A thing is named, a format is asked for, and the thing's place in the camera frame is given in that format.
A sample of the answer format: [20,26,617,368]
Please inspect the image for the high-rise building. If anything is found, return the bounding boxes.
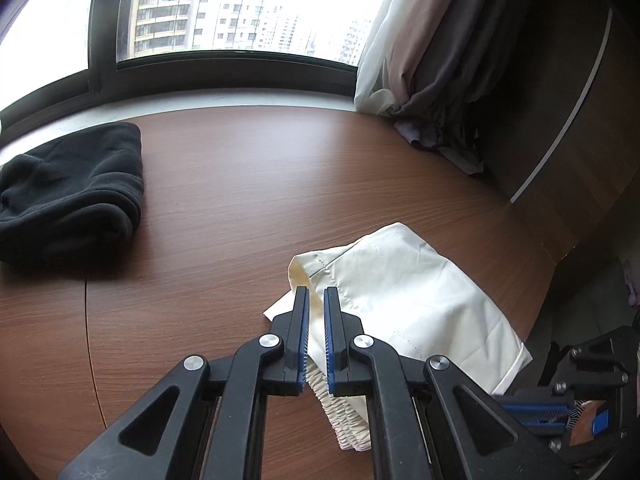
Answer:
[132,0,202,57]

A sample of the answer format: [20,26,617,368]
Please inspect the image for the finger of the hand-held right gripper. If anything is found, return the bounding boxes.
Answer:
[500,326,640,413]
[519,412,573,438]

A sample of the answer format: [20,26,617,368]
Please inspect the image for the white sheer curtain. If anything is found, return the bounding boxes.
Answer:
[354,0,426,116]

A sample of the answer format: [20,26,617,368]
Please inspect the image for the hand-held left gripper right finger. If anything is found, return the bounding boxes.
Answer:
[323,287,576,480]

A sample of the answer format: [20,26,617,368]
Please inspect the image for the cream white pants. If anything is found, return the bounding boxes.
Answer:
[263,222,533,452]

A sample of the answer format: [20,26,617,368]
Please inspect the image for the black window frame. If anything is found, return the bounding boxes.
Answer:
[0,0,362,127]

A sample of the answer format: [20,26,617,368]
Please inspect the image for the black folded garment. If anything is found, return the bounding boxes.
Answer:
[0,121,146,266]

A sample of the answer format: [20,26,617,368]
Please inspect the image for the dark grey curtain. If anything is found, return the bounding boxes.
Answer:
[392,0,507,152]

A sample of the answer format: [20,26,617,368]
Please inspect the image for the dark wooden cabinet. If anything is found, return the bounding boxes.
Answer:
[480,0,640,263]

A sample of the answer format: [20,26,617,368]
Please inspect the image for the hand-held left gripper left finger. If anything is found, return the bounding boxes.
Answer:
[57,286,311,480]

